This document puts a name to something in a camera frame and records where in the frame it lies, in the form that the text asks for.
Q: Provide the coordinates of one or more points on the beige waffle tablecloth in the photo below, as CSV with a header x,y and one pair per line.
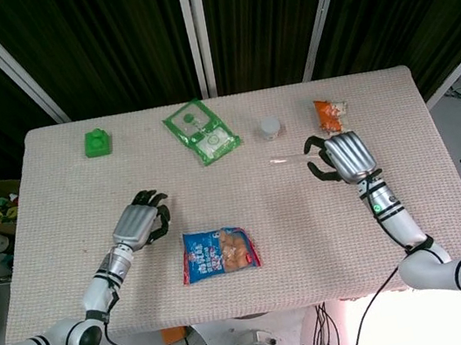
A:
x,y
265,220

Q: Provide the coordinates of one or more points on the green snack packet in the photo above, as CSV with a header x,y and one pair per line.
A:
x,y
204,134

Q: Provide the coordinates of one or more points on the blue snack packet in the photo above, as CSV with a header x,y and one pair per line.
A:
x,y
209,258

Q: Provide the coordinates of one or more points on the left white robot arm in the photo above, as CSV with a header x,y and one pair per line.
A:
x,y
59,340

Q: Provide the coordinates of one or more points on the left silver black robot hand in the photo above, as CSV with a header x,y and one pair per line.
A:
x,y
135,224

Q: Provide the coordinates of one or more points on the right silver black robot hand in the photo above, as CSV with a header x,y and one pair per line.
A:
x,y
349,154

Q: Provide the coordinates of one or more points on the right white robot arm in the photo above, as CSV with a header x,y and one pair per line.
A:
x,y
432,267

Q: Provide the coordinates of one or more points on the green toy block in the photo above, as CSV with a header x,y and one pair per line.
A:
x,y
97,143

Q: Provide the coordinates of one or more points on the transparent test tube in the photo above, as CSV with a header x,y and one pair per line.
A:
x,y
288,158

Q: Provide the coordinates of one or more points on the orange snack packet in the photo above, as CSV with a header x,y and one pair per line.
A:
x,y
329,114

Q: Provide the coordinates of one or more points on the orange box under table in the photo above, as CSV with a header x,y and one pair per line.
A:
x,y
173,335

